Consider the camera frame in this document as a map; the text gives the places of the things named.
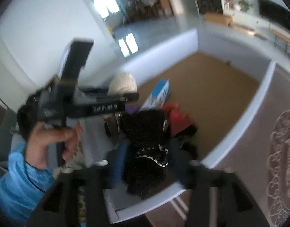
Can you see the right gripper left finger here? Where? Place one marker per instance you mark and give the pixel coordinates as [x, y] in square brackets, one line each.
[59, 206]

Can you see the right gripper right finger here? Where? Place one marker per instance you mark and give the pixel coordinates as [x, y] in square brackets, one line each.
[218, 198]

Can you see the cream knitted hat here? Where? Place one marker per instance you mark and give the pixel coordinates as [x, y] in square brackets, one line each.
[122, 83]

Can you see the black knitted hat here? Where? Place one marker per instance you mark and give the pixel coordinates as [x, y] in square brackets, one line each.
[146, 159]

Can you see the blue white medicine box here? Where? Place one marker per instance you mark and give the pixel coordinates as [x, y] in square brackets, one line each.
[158, 96]

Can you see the blue sleeve forearm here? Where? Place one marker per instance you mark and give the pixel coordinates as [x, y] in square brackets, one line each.
[22, 188]

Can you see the red object in box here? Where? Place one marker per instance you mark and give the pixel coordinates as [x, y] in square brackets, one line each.
[181, 124]

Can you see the person left hand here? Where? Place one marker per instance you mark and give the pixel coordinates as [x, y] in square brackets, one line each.
[41, 137]

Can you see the white storage box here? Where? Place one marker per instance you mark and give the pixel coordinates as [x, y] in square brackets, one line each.
[219, 78]

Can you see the cardboard box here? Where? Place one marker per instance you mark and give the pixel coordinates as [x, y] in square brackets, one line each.
[218, 18]

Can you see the white tv cabinet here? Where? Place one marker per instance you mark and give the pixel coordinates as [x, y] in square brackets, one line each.
[261, 26]

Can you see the red flower vase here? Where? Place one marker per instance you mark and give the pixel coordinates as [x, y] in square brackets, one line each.
[228, 4]

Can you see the black television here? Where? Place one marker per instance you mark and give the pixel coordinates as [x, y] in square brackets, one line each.
[274, 13]

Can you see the green potted plant left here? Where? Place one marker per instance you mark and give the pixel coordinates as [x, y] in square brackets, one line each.
[245, 5]

